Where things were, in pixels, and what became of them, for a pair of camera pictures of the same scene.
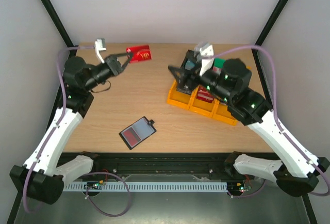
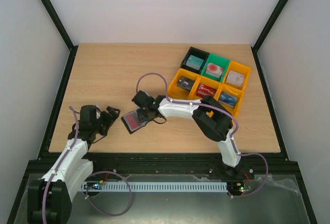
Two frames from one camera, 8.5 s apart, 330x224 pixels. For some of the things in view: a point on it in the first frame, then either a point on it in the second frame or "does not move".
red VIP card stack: [204, 94] does not move
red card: [131, 136] -> [133, 121]
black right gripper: [187, 70] -> [142, 115]
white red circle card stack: [217, 70] does not move
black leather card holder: [137, 132] -> [132, 122]
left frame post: [53, 13] does not move
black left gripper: [112, 63] -> [114, 115]
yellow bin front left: [179, 99] does not move
